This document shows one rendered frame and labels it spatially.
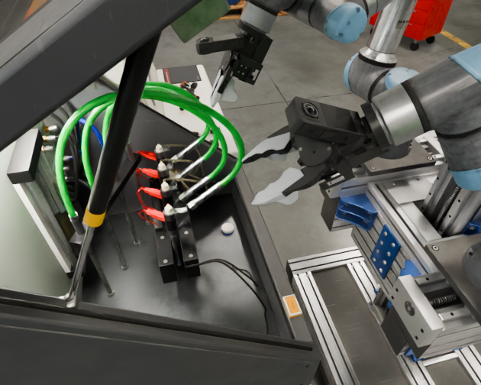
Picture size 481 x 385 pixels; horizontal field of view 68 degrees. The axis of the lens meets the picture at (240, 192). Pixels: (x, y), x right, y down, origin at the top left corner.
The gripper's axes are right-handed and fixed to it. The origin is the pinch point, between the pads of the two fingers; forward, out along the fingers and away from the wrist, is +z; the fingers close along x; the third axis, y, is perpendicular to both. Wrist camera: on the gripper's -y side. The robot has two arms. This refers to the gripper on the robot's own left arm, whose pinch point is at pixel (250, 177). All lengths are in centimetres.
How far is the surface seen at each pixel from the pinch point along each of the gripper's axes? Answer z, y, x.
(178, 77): 44, 48, 99
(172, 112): 44, 40, 72
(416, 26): -105, 302, 293
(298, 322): 12.9, 37.5, -15.9
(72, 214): 41.6, -1.2, 11.0
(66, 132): 26.4, -14.1, 16.4
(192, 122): 37, 42, 64
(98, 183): 4.1, -24.9, -10.3
